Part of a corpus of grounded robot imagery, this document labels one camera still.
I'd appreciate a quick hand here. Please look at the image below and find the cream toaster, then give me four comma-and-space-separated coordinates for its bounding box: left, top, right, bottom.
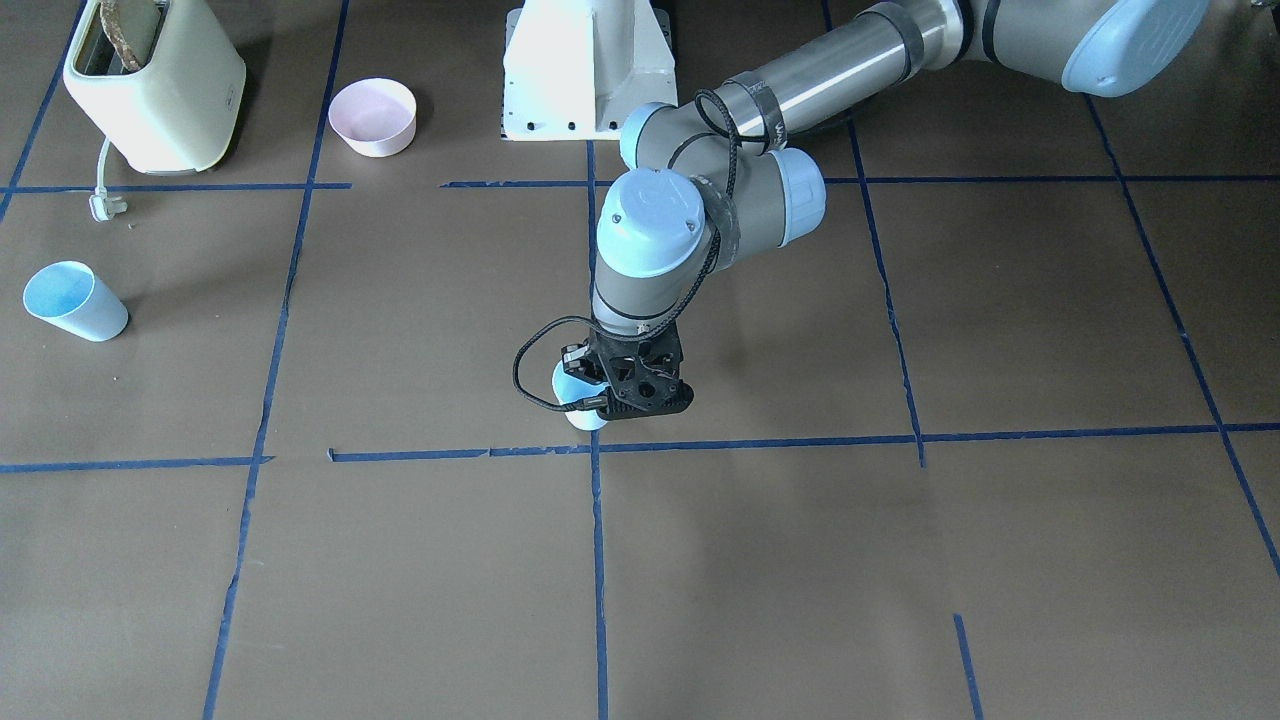
63, 1, 247, 176

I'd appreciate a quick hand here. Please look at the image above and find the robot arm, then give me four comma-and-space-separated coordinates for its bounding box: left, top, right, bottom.
553, 1, 1208, 407

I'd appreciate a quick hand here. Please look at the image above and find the light blue cup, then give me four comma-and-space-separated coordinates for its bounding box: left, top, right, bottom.
552, 363, 609, 432
22, 261, 131, 342

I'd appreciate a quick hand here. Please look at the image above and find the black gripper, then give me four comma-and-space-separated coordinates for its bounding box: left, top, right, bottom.
586, 322, 684, 386

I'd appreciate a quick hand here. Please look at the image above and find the bread slice in toaster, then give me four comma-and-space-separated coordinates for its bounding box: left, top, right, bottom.
99, 1, 166, 73

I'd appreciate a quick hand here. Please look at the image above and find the pink bowl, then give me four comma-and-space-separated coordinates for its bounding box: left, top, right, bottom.
326, 77, 419, 158

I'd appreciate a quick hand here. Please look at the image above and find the white power plug cable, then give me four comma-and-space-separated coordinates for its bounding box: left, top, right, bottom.
88, 136, 129, 223

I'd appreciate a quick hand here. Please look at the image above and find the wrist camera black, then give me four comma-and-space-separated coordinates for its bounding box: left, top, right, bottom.
561, 340, 694, 421

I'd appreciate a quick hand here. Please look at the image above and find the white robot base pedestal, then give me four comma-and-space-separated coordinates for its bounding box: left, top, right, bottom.
500, 1, 677, 142

